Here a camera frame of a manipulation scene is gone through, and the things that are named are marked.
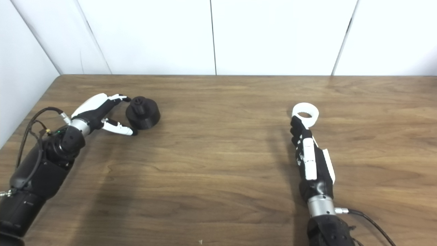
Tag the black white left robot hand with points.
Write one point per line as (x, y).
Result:
(95, 109)

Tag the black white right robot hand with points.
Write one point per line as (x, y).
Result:
(310, 160)

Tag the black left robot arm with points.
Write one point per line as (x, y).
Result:
(37, 174)

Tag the round black plastic part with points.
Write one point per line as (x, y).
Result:
(146, 117)

